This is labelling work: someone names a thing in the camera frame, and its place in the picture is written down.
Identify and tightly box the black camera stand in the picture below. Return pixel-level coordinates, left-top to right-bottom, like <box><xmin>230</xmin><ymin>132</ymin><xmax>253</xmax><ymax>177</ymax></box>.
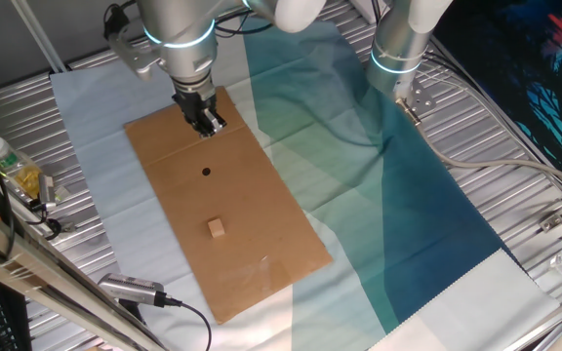
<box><xmin>114</xmin><ymin>297</ymin><xmax>148</xmax><ymax>327</ymax></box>

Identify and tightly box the white pole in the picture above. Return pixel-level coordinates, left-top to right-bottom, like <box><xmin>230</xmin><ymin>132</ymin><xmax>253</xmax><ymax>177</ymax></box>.
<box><xmin>10</xmin><ymin>0</ymin><xmax>67</xmax><ymax>74</ymax></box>

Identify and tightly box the silver depth camera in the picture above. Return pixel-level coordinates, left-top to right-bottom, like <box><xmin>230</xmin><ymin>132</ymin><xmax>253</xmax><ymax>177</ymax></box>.
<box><xmin>38</xmin><ymin>173</ymin><xmax>59</xmax><ymax>210</ymax></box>
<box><xmin>97</xmin><ymin>272</ymin><xmax>168</xmax><ymax>308</ymax></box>

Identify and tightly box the brown cardboard sheet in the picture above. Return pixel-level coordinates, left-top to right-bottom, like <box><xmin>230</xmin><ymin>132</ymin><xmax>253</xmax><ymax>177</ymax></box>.
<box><xmin>123</xmin><ymin>86</ymin><xmax>335</xmax><ymax>326</ymax></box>

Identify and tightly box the black depth camera cable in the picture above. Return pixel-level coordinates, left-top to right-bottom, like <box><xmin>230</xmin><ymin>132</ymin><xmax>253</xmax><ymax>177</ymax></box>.
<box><xmin>156</xmin><ymin>292</ymin><xmax>213</xmax><ymax>351</ymax></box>

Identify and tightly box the small metal bracket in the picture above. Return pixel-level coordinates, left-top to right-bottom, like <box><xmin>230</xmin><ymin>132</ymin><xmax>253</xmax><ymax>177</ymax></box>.
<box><xmin>538</xmin><ymin>213</ymin><xmax>562</xmax><ymax>234</ymax></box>

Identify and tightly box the small wooden block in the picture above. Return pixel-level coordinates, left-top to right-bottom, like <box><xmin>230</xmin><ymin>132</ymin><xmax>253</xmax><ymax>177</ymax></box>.
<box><xmin>207</xmin><ymin>217</ymin><xmax>226</xmax><ymax>240</ymax></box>

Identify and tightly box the blue green patterned tablecloth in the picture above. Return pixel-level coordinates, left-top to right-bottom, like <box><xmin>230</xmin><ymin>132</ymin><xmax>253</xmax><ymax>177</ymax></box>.
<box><xmin>49</xmin><ymin>14</ymin><xmax>561</xmax><ymax>351</ymax></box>

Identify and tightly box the clear bottle of yellow liquid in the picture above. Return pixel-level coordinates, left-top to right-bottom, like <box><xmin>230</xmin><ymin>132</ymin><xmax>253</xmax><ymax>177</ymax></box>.
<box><xmin>0</xmin><ymin>136</ymin><xmax>43</xmax><ymax>200</ymax></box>

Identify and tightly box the black looped cable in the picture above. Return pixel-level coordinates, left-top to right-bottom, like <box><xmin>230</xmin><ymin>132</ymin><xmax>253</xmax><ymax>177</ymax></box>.
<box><xmin>25</xmin><ymin>199</ymin><xmax>63</xmax><ymax>241</ymax></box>

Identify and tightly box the colourful tropical poster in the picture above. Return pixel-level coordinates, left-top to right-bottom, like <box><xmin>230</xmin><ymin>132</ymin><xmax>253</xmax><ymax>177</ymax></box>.
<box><xmin>431</xmin><ymin>0</ymin><xmax>562</xmax><ymax>172</ymax></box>

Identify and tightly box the thick grey base cable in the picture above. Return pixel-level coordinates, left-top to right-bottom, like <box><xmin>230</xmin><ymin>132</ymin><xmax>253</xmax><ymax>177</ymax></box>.
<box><xmin>405</xmin><ymin>109</ymin><xmax>562</xmax><ymax>194</ymax></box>

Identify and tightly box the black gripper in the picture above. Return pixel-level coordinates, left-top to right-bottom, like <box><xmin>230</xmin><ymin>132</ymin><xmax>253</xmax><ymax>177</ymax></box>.
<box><xmin>172</xmin><ymin>86</ymin><xmax>227</xmax><ymax>137</ymax></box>

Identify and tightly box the aluminium frame beam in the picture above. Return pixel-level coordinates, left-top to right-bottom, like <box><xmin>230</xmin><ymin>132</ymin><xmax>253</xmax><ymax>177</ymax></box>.
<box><xmin>0</xmin><ymin>192</ymin><xmax>170</xmax><ymax>351</ymax></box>

